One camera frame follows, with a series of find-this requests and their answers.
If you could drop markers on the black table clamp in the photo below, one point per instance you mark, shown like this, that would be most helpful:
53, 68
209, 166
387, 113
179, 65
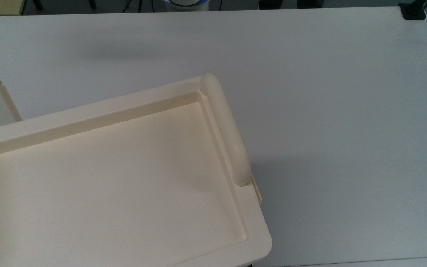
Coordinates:
413, 11

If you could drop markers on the cream plastic tray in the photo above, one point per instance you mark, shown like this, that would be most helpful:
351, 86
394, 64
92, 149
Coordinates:
113, 185

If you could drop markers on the cream cabinet side tab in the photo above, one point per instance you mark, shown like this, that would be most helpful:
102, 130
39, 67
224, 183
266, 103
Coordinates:
258, 191

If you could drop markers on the black stand leg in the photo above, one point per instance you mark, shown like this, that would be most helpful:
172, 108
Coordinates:
92, 3
37, 4

